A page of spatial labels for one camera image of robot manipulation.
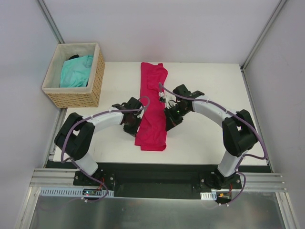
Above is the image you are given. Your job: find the pink t shirt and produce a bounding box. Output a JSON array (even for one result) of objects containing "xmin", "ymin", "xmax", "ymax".
[{"xmin": 135, "ymin": 62, "xmax": 168, "ymax": 151}]

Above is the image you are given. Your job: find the wicker basket with liner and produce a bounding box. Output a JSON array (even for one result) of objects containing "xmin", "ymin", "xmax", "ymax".
[{"xmin": 42, "ymin": 42, "xmax": 105, "ymax": 108}]

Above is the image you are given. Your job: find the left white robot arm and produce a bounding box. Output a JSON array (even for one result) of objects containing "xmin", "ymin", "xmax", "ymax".
[{"xmin": 54, "ymin": 97, "xmax": 150, "ymax": 186}]

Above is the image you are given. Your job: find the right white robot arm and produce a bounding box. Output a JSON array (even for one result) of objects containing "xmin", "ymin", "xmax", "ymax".
[{"xmin": 159, "ymin": 84, "xmax": 258, "ymax": 190}]

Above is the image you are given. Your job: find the teal t shirt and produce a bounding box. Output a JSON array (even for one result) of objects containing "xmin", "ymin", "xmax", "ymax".
[{"xmin": 60, "ymin": 55, "xmax": 93, "ymax": 88}]

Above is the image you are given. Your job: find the black garment in basket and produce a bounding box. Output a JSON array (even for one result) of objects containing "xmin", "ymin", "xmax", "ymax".
[{"xmin": 68, "ymin": 55, "xmax": 80, "ymax": 60}]

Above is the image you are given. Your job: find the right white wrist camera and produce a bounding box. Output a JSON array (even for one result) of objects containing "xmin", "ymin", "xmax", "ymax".
[{"xmin": 158, "ymin": 92, "xmax": 177, "ymax": 109}]

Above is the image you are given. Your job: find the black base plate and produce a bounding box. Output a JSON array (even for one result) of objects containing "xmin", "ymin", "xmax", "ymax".
[{"xmin": 45, "ymin": 161, "xmax": 274, "ymax": 198}]

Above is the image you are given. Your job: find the right white cable duct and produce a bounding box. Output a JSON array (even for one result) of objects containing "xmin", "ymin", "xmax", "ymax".
[{"xmin": 200, "ymin": 191, "xmax": 217, "ymax": 201}]

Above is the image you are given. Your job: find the white cable duct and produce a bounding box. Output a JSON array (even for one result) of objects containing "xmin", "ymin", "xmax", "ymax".
[
  {"xmin": 200, "ymin": 191, "xmax": 217, "ymax": 201},
  {"xmin": 40, "ymin": 187, "xmax": 114, "ymax": 198}
]

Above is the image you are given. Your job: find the front aluminium rail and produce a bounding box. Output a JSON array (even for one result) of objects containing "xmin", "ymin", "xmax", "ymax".
[{"xmin": 30, "ymin": 168, "xmax": 288, "ymax": 192}]

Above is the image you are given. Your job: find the left white cable duct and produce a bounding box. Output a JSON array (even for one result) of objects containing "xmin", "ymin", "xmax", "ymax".
[{"xmin": 40, "ymin": 187, "xmax": 114, "ymax": 198}]

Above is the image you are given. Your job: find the left aluminium frame post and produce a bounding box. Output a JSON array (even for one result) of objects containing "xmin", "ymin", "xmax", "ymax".
[{"xmin": 36, "ymin": 0, "xmax": 65, "ymax": 44}]

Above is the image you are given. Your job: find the aluminium frame post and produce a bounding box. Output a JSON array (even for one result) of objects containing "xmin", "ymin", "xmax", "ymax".
[
  {"xmin": 36, "ymin": 0, "xmax": 65, "ymax": 44},
  {"xmin": 240, "ymin": 0, "xmax": 289, "ymax": 72}
]

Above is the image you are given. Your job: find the right aluminium frame post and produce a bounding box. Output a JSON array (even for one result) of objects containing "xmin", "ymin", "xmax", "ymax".
[{"xmin": 240, "ymin": 0, "xmax": 289, "ymax": 72}]

